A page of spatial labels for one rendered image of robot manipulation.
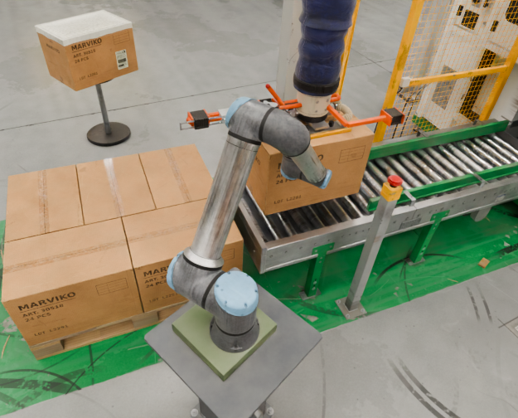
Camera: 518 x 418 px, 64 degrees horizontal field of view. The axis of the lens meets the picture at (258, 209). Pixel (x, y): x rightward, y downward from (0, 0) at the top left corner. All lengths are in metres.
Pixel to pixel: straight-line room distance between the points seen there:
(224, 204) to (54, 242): 1.28
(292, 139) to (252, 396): 0.89
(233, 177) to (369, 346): 1.60
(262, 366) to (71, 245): 1.25
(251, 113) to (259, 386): 0.95
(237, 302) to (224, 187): 0.38
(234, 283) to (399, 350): 1.49
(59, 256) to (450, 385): 2.22
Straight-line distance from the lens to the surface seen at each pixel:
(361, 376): 2.54
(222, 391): 1.58
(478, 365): 2.84
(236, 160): 1.34
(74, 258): 2.32
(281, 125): 1.28
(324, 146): 2.10
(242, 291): 1.40
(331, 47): 1.97
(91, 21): 3.86
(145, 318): 2.55
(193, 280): 1.46
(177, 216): 2.42
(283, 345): 1.67
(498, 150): 3.62
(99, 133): 4.22
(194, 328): 1.64
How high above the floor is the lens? 2.20
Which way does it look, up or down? 42 degrees down
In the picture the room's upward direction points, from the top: 4 degrees clockwise
